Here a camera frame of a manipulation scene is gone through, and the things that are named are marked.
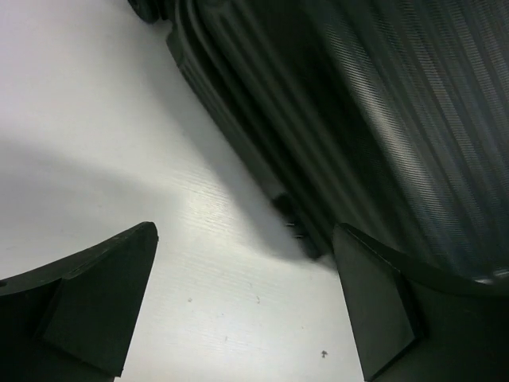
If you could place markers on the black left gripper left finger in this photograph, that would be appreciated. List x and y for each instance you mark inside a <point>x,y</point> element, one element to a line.
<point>74,319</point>

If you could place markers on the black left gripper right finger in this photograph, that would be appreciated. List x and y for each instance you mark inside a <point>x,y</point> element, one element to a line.
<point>415,322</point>

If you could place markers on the black hard-shell suitcase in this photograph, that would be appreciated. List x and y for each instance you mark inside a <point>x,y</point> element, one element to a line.
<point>388,116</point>

